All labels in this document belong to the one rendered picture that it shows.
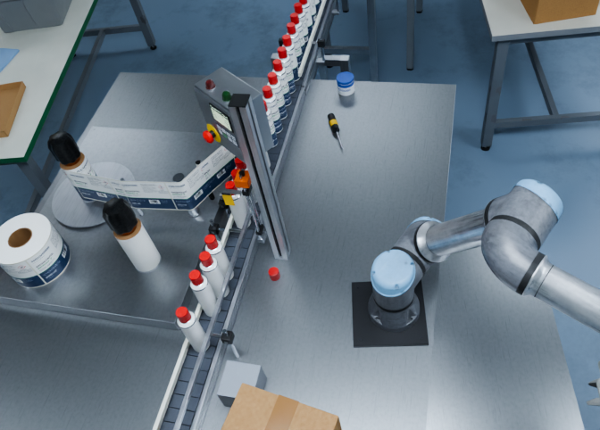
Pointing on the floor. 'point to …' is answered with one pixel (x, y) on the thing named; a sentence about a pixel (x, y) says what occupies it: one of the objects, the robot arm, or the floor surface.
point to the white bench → (54, 76)
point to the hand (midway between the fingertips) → (594, 395)
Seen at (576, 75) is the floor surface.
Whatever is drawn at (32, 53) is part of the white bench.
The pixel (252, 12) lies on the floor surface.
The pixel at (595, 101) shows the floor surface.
